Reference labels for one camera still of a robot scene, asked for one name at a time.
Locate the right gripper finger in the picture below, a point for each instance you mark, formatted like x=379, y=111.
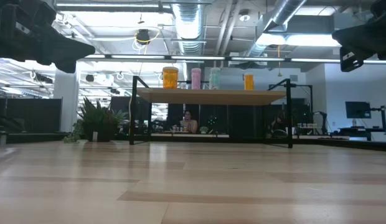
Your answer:
x=367, y=35

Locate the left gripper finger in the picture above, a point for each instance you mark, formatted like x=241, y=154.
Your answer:
x=65, y=49

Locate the orange medicine bottle white cap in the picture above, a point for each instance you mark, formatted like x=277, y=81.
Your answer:
x=170, y=77
x=249, y=81

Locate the pink medicine bottle white cap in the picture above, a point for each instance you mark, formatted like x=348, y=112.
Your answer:
x=196, y=78

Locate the green medicine bottle white cap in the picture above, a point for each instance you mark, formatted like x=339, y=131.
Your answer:
x=215, y=78

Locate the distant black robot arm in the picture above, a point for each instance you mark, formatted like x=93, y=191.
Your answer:
x=321, y=121

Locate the wooden shelf black legs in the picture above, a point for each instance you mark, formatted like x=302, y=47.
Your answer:
x=208, y=96

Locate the black background monitor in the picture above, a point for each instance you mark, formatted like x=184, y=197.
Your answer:
x=358, y=109

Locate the white building pillar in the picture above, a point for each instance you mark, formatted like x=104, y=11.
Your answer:
x=67, y=99

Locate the black room divider panel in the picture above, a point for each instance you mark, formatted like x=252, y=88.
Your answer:
x=28, y=115

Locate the green potted plant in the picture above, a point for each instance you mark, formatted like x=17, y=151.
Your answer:
x=98, y=121

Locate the black ceiling spotlight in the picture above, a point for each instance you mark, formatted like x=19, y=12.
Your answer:
x=143, y=36

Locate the person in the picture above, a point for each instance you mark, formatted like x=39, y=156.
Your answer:
x=188, y=123

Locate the black aluminium table frame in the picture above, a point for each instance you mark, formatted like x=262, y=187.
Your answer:
x=43, y=137

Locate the silver ventilation duct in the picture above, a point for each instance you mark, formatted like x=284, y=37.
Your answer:
x=190, y=25

